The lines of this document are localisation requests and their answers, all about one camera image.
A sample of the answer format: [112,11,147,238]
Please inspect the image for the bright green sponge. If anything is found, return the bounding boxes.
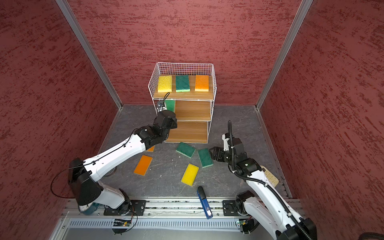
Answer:
[165,100,176,112]

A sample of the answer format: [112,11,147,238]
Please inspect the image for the dark green sponge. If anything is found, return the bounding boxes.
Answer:
[176,142,196,158]
[176,75,191,93]
[198,149,214,168]

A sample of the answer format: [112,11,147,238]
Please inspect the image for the yellow sponge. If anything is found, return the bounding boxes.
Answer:
[158,75,173,93]
[181,164,199,186]

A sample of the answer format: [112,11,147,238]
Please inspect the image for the white wire shelf rack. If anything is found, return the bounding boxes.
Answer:
[148,62,217,144]

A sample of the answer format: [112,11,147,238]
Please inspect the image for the orange sponge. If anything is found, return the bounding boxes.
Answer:
[134,155,153,176]
[147,146,155,152]
[195,75,210,92]

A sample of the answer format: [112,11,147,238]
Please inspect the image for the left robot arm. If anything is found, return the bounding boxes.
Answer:
[68,110,177,216]

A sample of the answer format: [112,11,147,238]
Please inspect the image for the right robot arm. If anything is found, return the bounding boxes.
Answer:
[210,133,318,240]

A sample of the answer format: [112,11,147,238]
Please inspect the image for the middle wooden shelf board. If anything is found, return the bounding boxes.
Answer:
[175,101,211,122]

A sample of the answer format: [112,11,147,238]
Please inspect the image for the wooden shelf board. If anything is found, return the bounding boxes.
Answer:
[175,101,211,122]
[166,121,208,144]
[148,75,215,101]

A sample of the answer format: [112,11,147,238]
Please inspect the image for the bottom wooden shelf board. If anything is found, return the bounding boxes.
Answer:
[166,121,208,144]

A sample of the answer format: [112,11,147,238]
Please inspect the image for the top wooden shelf board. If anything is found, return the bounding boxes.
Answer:
[148,75,215,101]

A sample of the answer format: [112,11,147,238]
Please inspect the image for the dark green sponge top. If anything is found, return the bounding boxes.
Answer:
[176,142,196,158]

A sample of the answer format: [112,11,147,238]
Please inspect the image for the beige calculator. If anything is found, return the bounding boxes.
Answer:
[261,166,279,188]

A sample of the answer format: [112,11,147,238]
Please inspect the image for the blue black stapler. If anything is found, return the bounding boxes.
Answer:
[197,186,213,219]

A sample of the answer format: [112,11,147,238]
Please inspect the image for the right circuit board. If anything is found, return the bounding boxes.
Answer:
[238,219,255,233]

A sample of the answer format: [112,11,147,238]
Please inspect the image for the circuit board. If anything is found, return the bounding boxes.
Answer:
[238,219,255,233]
[113,219,132,228]

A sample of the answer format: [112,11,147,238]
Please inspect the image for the left circuit board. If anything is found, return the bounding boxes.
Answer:
[113,219,132,228]

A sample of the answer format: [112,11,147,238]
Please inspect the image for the teal alarm clock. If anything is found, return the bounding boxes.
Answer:
[78,203,100,216]

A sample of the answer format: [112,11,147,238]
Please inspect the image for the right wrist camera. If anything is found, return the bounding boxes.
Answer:
[222,133,242,151]

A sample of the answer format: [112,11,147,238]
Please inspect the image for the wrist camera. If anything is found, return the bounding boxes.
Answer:
[222,133,242,151]
[157,100,167,113]

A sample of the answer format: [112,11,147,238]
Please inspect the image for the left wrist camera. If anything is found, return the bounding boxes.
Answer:
[157,100,167,113]

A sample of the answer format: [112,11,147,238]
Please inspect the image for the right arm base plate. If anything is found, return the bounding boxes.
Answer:
[222,200,250,217]

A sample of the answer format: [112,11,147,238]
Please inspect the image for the aluminium mounting rail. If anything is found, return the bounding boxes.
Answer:
[61,197,305,219]

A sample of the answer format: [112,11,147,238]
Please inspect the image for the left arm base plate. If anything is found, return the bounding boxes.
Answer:
[104,200,147,216]

